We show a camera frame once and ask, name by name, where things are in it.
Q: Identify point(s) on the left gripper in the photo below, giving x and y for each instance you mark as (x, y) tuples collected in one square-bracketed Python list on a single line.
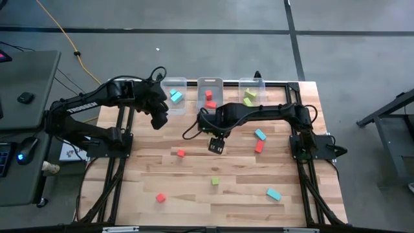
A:
[(152, 97)]

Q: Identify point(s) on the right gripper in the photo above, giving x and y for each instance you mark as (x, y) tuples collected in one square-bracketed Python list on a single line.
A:
[(215, 124)]

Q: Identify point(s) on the blue rectangular block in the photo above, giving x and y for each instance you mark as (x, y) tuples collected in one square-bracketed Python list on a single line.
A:
[(273, 194), (178, 98), (260, 134)]

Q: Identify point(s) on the green cube block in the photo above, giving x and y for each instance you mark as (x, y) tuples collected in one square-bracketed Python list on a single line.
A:
[(215, 181)]

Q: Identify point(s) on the red cube block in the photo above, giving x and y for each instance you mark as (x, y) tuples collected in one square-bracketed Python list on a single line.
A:
[(160, 197), (181, 153)]

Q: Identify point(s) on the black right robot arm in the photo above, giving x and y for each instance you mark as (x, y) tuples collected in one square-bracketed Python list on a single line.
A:
[(258, 113)]

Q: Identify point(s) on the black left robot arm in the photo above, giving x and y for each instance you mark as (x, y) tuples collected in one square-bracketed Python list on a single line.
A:
[(84, 105)]

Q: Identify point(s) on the clear plastic bin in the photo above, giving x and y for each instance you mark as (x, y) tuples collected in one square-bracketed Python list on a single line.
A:
[(260, 89), (181, 108)]

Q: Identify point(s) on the grey plastic bin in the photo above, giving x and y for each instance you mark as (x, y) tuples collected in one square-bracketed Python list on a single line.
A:
[(202, 90)]

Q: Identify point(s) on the black table clamp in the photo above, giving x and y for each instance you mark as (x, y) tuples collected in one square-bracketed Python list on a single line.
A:
[(257, 75)]

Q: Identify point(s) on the white printed sheet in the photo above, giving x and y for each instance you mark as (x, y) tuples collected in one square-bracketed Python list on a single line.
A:
[(69, 153)]

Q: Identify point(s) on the small beige object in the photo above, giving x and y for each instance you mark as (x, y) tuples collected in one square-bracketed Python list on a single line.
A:
[(50, 167)]

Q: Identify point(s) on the grey desk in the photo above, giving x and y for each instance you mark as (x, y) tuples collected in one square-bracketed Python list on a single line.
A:
[(19, 187), (32, 74)]

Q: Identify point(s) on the black computer mouse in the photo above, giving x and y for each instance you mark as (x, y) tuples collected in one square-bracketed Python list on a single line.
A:
[(27, 149)]

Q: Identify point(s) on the small black device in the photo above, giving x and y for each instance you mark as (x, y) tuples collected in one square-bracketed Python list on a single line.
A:
[(26, 97)]

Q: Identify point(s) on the black desk caster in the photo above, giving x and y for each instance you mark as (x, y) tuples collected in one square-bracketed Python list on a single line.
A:
[(42, 203)]

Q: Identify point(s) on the black keyboard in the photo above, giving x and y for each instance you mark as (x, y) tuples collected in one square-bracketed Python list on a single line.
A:
[(4, 158)]

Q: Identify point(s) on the pink-lit device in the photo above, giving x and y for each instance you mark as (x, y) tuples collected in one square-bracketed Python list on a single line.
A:
[(4, 57)]

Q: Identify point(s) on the black metal side table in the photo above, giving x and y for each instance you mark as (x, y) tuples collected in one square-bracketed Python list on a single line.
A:
[(390, 142)]

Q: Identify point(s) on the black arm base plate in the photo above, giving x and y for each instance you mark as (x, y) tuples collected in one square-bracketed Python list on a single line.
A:
[(323, 147), (97, 151)]

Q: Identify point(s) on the black metal table frame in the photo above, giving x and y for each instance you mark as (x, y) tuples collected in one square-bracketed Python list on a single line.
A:
[(278, 84)]

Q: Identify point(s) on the silver bracket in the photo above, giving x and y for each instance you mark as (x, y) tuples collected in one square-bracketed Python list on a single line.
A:
[(300, 230), (119, 229)]

